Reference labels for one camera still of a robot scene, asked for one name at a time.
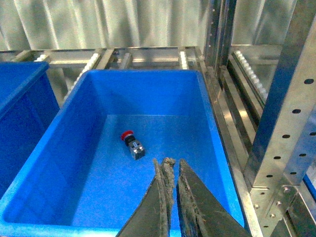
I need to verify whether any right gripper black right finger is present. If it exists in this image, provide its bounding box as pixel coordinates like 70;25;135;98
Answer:
176;159;251;237

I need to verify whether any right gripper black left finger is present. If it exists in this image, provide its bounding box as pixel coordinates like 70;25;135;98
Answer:
117;158;175;237

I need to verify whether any red mushroom push button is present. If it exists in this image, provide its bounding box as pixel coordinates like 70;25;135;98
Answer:
121;130;146;160

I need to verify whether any blue middle plastic bin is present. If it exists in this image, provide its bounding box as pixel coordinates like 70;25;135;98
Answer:
0;70;244;237

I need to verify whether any blue plastic bin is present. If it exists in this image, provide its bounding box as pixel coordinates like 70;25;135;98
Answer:
0;62;59;195
0;70;244;237

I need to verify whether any blue left plastic bin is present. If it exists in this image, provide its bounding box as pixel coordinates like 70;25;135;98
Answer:
0;62;59;195

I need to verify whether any perforated metal upright post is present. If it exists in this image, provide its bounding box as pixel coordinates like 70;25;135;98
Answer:
244;0;316;237

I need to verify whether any metal roller rack frame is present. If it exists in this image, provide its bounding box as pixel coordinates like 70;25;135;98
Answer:
0;45;282;237

